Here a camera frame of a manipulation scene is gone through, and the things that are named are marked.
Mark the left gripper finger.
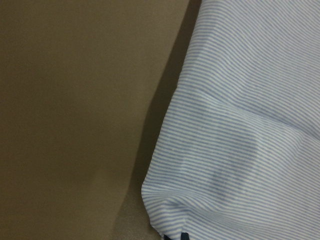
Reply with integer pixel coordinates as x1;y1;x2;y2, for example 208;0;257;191
180;232;189;240

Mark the light blue striped shirt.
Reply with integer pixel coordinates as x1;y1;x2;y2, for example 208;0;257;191
141;0;320;240

